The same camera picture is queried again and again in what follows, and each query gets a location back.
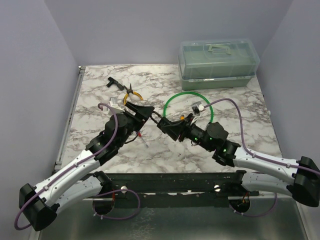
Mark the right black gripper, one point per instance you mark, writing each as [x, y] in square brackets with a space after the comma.
[175, 129]

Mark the yellow handled pliers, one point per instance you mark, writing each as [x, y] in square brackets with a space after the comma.
[129, 91]

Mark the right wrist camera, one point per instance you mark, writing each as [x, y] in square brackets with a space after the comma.
[198, 108]

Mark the green cable lock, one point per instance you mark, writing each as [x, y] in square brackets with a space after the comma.
[189, 93]

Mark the left aluminium extrusion rail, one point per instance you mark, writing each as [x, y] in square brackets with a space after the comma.
[61, 150]

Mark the black padlock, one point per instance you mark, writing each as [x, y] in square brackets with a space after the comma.
[159, 120]

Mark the clear green plastic toolbox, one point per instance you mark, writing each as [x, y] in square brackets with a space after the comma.
[216, 64]

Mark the black mounting rail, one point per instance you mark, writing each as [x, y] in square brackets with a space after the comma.
[157, 190]

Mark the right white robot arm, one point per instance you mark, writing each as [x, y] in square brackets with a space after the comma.
[299, 179]

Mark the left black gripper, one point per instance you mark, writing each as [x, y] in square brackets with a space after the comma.
[144, 112]

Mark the blue red screwdriver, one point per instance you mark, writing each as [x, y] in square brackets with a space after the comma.
[142, 139]

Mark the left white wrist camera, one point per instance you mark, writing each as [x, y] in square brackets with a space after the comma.
[113, 103]

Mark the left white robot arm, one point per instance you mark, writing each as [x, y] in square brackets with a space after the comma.
[40, 203]

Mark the black t-shaped tool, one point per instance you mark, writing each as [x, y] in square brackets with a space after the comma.
[112, 81]

